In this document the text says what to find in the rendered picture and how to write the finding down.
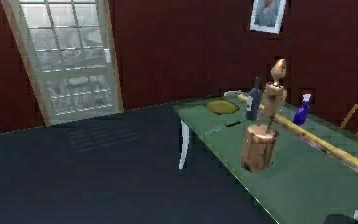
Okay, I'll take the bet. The wooden chair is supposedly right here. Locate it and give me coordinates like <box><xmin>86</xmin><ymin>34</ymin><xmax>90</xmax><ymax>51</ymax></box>
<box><xmin>340</xmin><ymin>103</ymin><xmax>358</xmax><ymax>140</ymax></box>

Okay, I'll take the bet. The white framed wall picture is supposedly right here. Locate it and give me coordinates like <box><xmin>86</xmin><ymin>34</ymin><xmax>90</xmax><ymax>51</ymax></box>
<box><xmin>249</xmin><ymin>0</ymin><xmax>287</xmax><ymax>35</ymax></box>

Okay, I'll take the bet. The dark blue wine bottle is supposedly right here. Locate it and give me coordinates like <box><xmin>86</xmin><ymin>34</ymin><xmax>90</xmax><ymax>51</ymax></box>
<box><xmin>244</xmin><ymin>77</ymin><xmax>263</xmax><ymax>122</ymax></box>

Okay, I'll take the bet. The yellow round plate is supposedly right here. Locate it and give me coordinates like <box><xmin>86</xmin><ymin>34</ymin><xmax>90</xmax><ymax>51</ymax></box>
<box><xmin>204</xmin><ymin>99</ymin><xmax>240</xmax><ymax>116</ymax></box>

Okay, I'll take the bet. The wooden figure statue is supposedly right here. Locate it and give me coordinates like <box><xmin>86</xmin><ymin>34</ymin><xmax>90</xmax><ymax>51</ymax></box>
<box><xmin>240</xmin><ymin>58</ymin><xmax>288</xmax><ymax>174</ymax></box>

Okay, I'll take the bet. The blue spray bottle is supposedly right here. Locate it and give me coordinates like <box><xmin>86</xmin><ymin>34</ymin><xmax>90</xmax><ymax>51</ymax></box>
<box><xmin>292</xmin><ymin>93</ymin><xmax>312</xmax><ymax>127</ymax></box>

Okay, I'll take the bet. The green glass top table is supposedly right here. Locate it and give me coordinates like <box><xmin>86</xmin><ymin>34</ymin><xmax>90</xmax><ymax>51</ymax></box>
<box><xmin>171</xmin><ymin>94</ymin><xmax>358</xmax><ymax>224</ymax></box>

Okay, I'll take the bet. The yellow baseball bat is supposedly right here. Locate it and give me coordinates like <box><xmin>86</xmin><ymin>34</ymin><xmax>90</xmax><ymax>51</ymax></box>
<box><xmin>236</xmin><ymin>93</ymin><xmax>358</xmax><ymax>179</ymax></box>

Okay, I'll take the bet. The black and white object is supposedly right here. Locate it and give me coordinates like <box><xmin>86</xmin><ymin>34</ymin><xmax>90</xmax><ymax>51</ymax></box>
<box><xmin>322</xmin><ymin>209</ymin><xmax>358</xmax><ymax>224</ymax></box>

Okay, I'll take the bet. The white framed window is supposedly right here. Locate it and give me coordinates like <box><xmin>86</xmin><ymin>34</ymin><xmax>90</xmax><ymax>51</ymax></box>
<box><xmin>0</xmin><ymin>0</ymin><xmax>125</xmax><ymax>128</ymax></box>

